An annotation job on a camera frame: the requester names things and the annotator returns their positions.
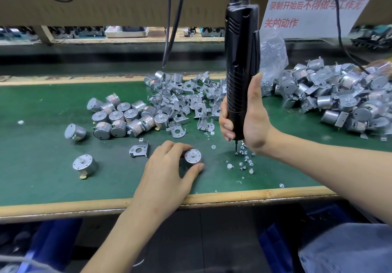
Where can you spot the brown back panel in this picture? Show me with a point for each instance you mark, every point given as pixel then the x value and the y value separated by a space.
pixel 110 0

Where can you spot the dark blue crate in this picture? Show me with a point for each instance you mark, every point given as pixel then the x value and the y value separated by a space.
pixel 288 242

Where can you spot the silver metal bracket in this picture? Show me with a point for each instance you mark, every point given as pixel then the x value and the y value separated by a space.
pixel 139 150

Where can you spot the small clear plastic bag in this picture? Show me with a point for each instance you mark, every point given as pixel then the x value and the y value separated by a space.
pixel 272 55

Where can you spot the person's right forearm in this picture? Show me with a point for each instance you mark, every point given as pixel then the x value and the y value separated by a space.
pixel 337 168

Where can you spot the grey blue trousers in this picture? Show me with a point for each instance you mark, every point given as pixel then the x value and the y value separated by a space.
pixel 349 251

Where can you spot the person's left forearm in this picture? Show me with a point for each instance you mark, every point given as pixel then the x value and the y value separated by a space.
pixel 125 245

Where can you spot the person's left hand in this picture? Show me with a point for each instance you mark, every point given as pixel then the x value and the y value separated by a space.
pixel 159 187

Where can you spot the pile of metal brackets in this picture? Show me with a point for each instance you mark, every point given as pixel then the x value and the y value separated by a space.
pixel 184 95

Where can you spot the silver round motor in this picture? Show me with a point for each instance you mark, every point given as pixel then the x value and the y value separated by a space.
pixel 193 155

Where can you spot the scatter of small silver screws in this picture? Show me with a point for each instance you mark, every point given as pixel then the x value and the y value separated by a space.
pixel 244 159

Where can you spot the pile of assembled motors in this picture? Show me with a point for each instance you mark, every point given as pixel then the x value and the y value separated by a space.
pixel 340 92

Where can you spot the blue plastic bin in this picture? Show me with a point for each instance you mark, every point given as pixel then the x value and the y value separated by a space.
pixel 49 245

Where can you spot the pile of silver motors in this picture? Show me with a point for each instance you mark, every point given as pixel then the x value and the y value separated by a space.
pixel 116 119

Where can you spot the white paper sign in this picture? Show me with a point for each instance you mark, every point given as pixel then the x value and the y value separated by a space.
pixel 318 3

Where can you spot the black electric screwdriver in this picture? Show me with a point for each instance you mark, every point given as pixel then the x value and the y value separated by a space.
pixel 242 43

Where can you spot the person's right hand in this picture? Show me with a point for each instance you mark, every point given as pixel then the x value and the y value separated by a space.
pixel 254 119

